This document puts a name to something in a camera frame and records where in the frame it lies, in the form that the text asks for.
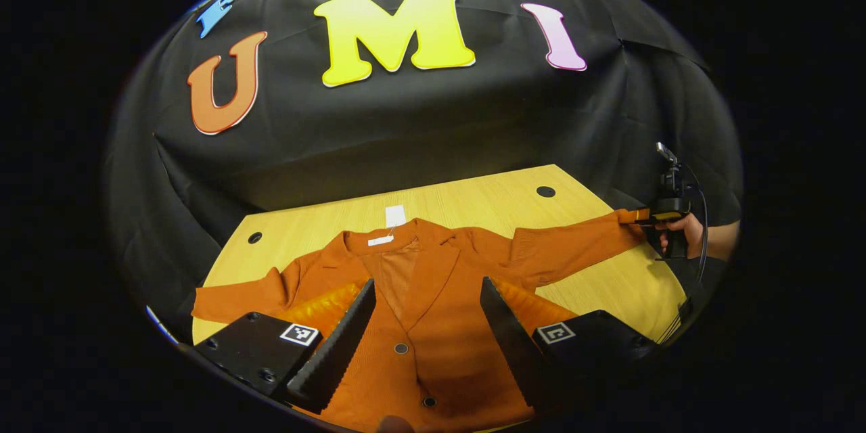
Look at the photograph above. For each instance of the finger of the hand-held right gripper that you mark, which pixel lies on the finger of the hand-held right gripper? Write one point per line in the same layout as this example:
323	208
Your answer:
632	216

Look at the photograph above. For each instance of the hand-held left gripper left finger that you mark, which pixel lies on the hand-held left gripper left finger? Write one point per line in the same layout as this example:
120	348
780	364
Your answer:
338	352

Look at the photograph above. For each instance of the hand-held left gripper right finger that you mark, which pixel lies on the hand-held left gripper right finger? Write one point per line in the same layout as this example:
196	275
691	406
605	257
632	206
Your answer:
511	345

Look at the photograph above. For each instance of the orange knit jacket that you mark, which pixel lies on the orange knit jacket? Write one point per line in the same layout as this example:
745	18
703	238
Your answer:
433	325

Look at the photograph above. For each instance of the white paper tag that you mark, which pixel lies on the white paper tag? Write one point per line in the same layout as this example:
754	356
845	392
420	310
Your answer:
395	215

